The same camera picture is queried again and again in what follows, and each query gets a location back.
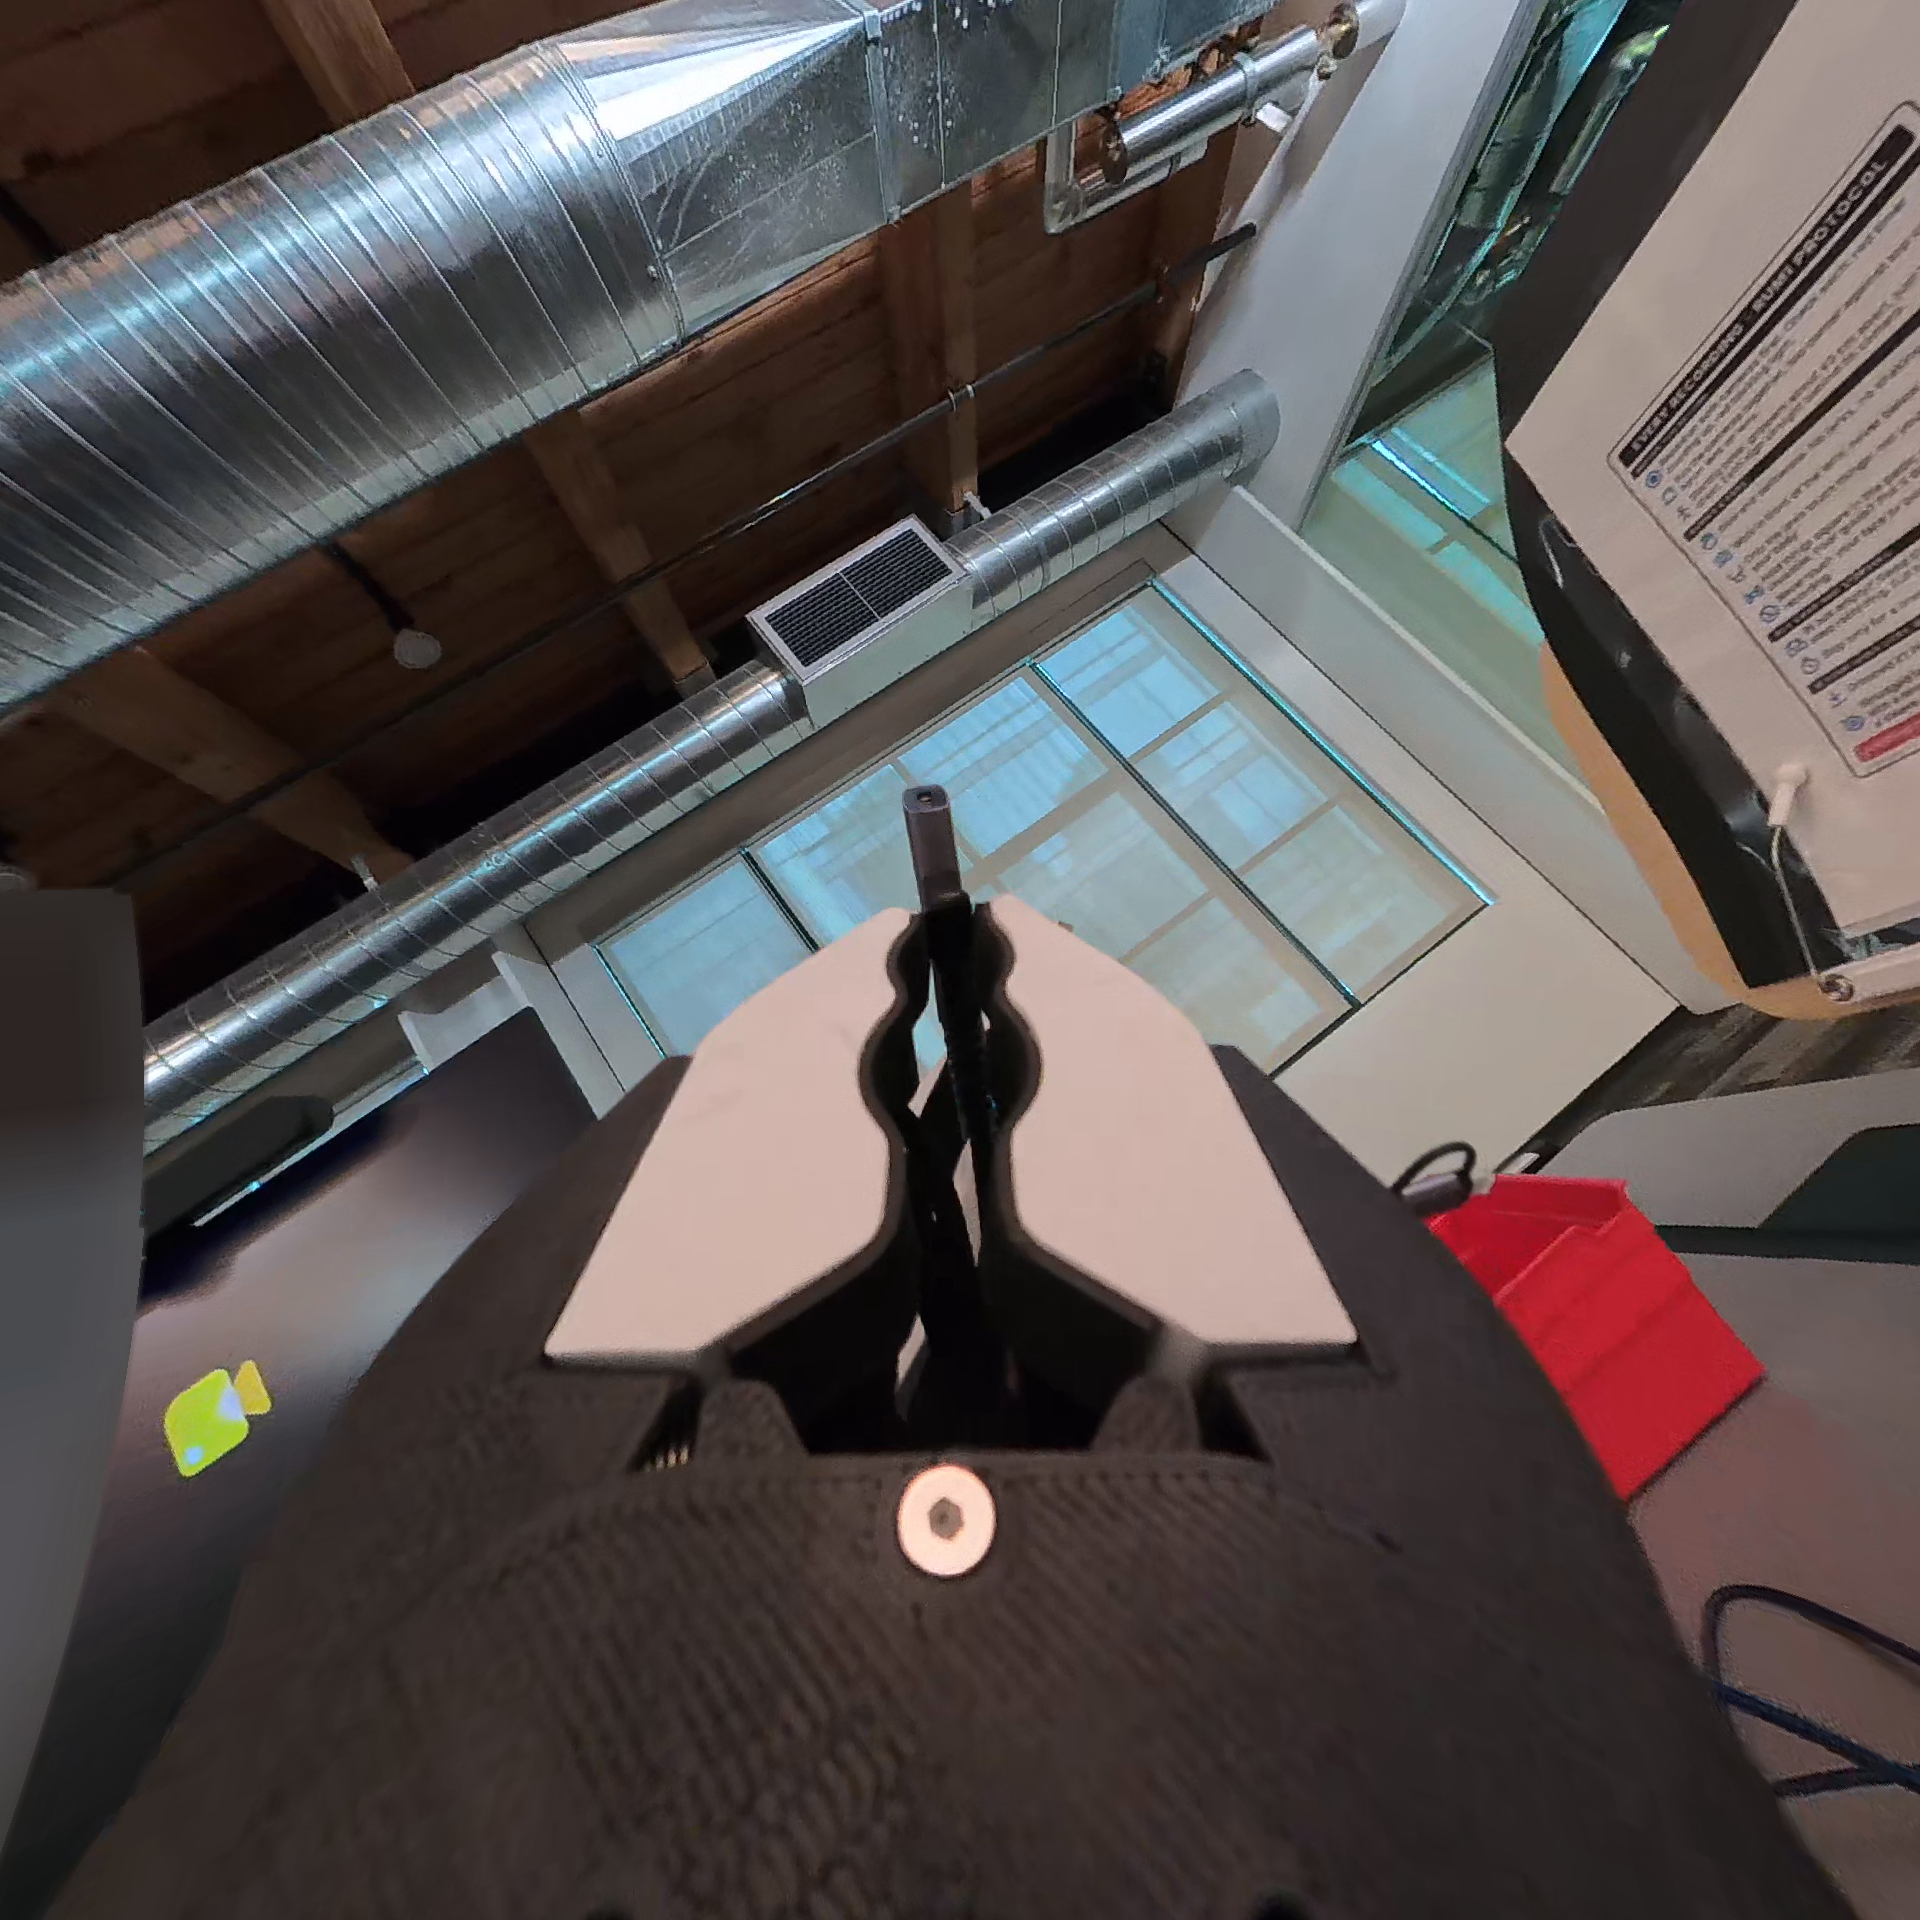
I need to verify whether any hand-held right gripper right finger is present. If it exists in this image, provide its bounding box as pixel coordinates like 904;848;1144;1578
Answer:
972;895;1362;1379

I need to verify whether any silver ceiling pipe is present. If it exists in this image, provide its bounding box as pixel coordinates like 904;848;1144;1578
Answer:
1042;0;1404;235

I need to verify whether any blue braided cable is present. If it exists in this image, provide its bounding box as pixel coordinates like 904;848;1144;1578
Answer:
1698;1585;1920;1802

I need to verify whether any red plastic bin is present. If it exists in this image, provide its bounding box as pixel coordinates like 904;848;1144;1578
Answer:
1424;1174;1768;1503

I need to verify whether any white air vent box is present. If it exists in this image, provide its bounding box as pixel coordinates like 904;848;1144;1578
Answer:
744;514;966;726

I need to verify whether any black usb-c cable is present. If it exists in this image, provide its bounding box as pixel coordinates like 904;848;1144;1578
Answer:
896;781;1038;1451

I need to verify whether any large black television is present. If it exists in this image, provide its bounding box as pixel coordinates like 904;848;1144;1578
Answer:
134;1002;607;1773

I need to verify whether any slim silver ventilation duct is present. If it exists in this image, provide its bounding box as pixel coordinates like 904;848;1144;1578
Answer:
143;366;1284;1161

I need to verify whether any large grid window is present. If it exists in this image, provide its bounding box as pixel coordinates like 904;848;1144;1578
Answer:
593;583;1501;1086

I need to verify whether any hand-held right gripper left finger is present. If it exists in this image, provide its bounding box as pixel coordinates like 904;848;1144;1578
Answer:
541;901;933;1381

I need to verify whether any wide silver ventilation duct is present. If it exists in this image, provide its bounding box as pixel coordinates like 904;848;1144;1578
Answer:
0;0;1361;711

